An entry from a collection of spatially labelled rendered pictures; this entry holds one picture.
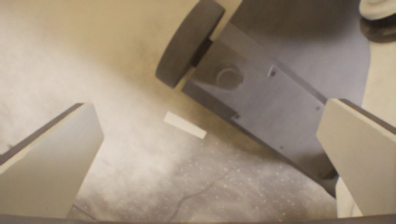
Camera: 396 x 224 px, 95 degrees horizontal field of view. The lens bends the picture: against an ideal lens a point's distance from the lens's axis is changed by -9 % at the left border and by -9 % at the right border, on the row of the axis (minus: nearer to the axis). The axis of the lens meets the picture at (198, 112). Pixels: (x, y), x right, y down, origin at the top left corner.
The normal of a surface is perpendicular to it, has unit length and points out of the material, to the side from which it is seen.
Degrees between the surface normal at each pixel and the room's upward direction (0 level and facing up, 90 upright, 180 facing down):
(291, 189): 0
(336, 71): 0
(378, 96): 90
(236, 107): 0
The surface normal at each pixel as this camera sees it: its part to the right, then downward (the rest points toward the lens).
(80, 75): -0.07, 0.32
